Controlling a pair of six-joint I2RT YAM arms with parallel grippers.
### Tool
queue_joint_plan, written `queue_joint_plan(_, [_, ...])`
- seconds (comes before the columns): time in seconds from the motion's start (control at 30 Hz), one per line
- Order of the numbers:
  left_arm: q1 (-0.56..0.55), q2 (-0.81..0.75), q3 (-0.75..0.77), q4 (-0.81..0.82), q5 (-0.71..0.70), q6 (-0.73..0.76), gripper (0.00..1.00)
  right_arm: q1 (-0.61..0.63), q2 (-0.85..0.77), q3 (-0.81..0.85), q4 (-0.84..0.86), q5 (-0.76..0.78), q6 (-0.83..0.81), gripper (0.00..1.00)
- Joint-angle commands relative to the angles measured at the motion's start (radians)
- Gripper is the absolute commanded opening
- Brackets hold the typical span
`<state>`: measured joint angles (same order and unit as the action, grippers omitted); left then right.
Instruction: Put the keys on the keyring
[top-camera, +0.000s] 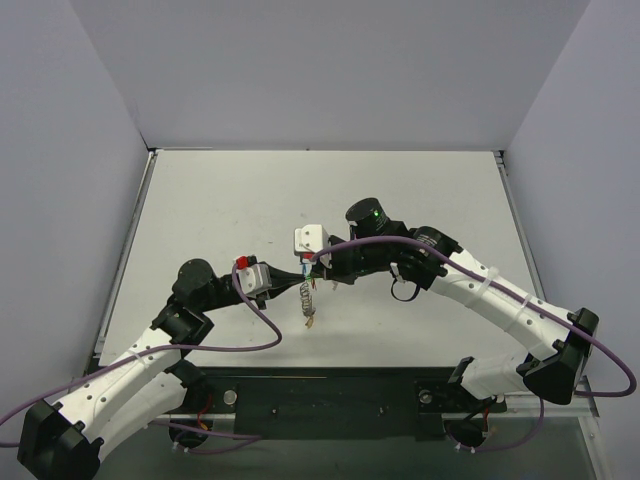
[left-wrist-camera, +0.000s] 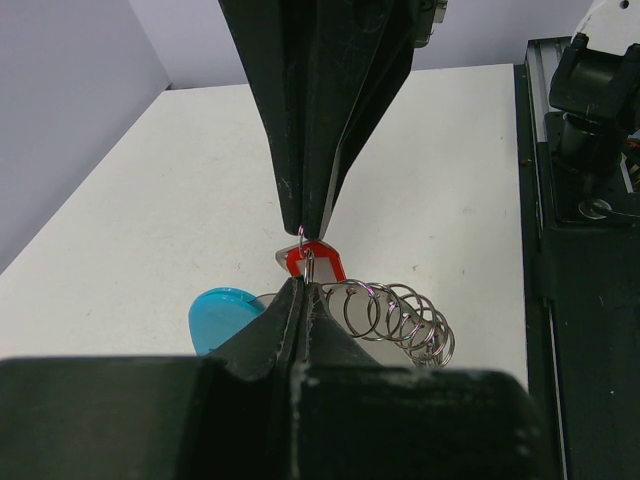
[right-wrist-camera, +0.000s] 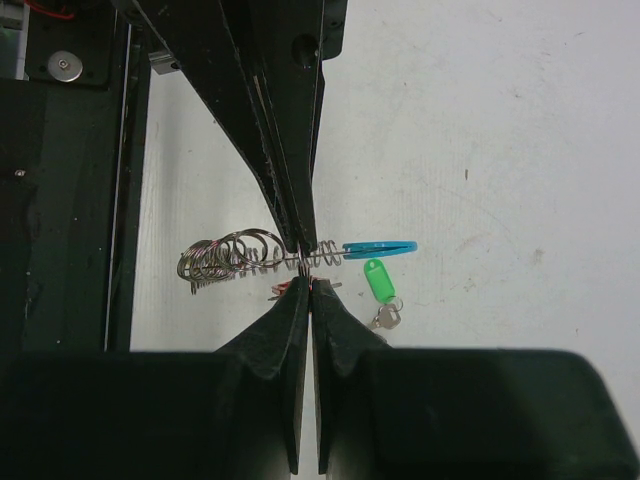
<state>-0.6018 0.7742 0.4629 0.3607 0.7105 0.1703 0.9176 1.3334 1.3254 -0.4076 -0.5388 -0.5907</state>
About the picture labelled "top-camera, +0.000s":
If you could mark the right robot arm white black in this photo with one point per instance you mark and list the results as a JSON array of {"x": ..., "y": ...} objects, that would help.
[{"x": 554, "y": 338}]

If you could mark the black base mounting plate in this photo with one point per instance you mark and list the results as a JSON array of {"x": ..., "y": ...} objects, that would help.
[{"x": 342, "y": 403}]

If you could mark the aluminium rail frame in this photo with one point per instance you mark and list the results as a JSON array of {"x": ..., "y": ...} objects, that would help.
[{"x": 216, "y": 205}]

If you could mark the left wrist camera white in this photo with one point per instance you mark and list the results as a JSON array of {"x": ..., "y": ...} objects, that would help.
[{"x": 254, "y": 277}]

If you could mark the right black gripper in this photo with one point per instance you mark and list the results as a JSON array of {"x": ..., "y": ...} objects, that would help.
[{"x": 330, "y": 267}]

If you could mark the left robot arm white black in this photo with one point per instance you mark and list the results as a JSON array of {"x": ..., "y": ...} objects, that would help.
[{"x": 70, "y": 438}]

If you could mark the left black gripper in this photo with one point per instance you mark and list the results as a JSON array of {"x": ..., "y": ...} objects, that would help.
[{"x": 227, "y": 292}]

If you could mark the large keyring blue handle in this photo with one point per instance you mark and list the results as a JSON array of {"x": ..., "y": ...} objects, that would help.
[{"x": 306, "y": 297}]

